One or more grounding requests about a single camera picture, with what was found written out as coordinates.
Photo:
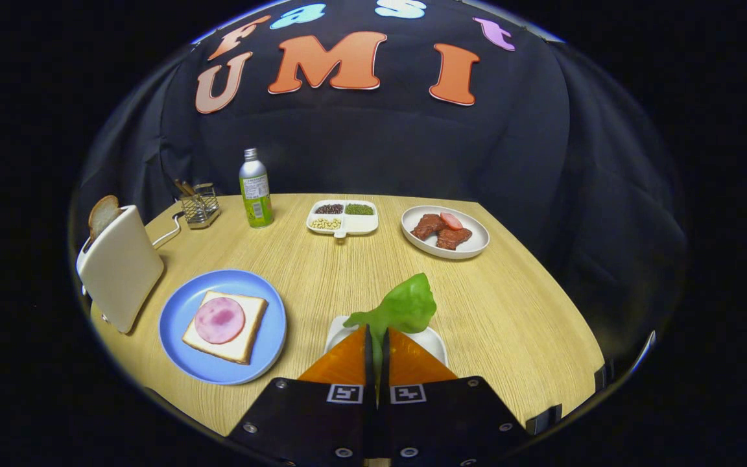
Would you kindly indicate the white toaster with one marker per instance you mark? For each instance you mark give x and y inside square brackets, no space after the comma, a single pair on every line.
[120,266]

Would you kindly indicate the dark red beans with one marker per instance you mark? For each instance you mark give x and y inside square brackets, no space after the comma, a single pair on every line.
[329,209]

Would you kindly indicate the green lettuce leaf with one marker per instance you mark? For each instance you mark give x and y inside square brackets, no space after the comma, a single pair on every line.
[406,305]

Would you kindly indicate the pink ham slice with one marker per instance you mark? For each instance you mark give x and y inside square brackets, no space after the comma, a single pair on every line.
[219,320]

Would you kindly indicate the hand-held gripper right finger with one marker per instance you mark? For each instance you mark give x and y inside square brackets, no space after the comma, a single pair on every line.
[451,421]

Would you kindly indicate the brown meat piece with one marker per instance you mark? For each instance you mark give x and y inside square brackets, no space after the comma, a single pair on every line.
[426,227]
[454,239]

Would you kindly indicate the yellow soybeans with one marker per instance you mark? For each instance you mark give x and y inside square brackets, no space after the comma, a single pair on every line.
[326,224]

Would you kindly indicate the green beans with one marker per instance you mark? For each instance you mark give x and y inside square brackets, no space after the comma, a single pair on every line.
[359,209]

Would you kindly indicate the white divided dish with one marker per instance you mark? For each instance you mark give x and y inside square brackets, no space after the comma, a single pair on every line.
[360,224]

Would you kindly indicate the silver green drink bottle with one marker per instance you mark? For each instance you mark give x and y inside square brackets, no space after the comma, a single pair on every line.
[255,191]

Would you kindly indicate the white square plate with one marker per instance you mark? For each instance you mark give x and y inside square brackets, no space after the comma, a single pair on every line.
[435,344]

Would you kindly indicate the white round plate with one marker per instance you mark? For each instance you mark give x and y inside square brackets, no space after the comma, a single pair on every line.
[477,243]

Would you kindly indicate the white sandwich bread slice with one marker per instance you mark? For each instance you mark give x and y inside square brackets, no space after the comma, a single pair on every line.
[253,314]

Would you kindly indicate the red tomato slice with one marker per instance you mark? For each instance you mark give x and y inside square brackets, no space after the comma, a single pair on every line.
[451,220]

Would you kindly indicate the toasted bread slice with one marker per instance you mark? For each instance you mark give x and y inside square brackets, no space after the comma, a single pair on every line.
[102,214]

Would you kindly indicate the blue plate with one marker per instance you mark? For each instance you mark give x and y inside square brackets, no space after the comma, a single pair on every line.
[179,324]

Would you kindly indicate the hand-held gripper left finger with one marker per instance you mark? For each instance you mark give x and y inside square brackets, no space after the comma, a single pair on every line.
[302,421]

